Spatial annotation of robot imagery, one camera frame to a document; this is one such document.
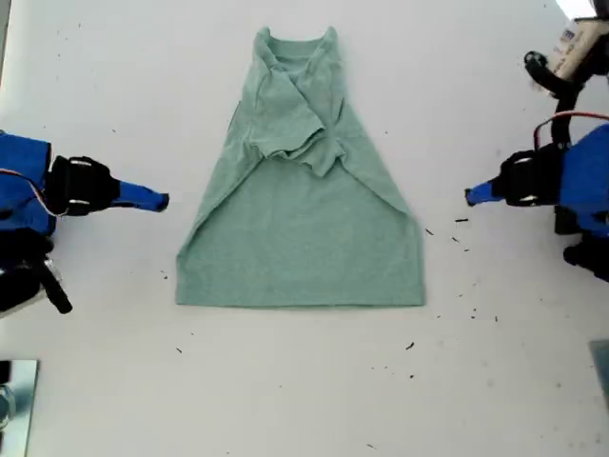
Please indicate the mint green t-shirt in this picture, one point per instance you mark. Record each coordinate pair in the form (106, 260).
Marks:
(295, 238)

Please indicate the black clamp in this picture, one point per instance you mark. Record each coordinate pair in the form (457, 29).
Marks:
(5, 371)

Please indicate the shiny steel plate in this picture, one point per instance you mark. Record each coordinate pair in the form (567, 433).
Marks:
(21, 409)

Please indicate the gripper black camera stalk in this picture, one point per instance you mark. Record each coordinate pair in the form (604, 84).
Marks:
(57, 290)
(566, 90)

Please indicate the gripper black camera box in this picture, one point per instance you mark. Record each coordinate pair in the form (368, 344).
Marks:
(24, 285)
(578, 47)

